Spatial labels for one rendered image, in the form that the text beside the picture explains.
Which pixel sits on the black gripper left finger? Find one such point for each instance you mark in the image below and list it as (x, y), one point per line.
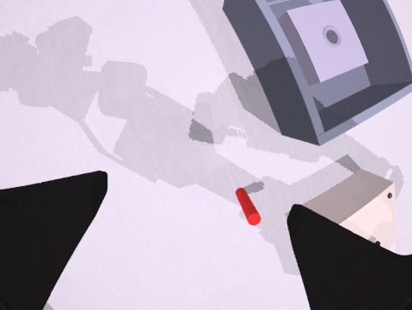
(40, 227)

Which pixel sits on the red peg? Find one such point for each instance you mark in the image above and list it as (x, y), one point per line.
(250, 211)

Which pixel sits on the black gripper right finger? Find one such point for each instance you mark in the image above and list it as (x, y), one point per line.
(343, 271)

